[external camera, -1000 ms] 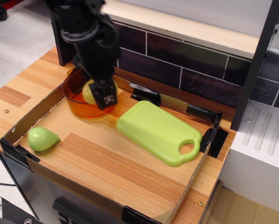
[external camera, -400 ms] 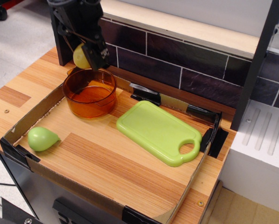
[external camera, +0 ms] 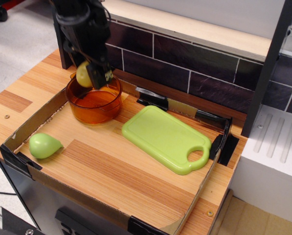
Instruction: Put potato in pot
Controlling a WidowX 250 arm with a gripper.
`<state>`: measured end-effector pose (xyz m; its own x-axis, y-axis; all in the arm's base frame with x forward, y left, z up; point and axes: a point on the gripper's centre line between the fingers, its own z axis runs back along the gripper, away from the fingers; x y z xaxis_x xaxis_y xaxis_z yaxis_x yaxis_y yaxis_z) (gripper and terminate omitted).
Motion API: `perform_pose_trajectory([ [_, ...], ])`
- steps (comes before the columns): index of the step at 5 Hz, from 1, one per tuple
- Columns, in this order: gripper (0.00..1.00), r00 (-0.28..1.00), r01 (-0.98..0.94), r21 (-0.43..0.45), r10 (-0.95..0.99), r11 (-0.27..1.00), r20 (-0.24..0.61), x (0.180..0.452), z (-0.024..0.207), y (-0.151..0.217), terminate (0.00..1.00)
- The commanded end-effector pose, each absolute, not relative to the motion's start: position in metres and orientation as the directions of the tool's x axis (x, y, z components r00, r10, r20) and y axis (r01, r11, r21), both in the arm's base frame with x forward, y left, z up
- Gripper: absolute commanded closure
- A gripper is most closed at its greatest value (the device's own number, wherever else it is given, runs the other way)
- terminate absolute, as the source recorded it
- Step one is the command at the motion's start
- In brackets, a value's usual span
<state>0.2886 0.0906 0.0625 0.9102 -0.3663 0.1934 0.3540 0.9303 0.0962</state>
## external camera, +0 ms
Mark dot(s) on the cardboard fence with black tape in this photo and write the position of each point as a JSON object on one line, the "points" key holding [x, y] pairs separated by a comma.
{"points": [[99, 180]]}

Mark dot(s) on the green plastic toy pear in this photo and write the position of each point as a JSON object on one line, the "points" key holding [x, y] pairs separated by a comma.
{"points": [[42, 145]]}

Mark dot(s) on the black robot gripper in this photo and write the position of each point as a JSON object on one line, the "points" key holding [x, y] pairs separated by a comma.
{"points": [[86, 30]]}

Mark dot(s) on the orange transparent plastic pot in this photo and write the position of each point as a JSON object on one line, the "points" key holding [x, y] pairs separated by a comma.
{"points": [[93, 106]]}

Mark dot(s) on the white grooved drainer counter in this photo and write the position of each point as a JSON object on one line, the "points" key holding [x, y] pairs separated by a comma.
{"points": [[263, 177]]}

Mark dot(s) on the black caster wheel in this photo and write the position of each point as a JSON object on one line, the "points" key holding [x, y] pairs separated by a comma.
{"points": [[3, 14]]}

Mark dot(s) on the light green cutting board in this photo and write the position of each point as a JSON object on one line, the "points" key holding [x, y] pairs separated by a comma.
{"points": [[176, 145]]}

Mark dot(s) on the yellow plastic toy potato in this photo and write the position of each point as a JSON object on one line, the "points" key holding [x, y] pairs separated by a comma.
{"points": [[82, 75]]}

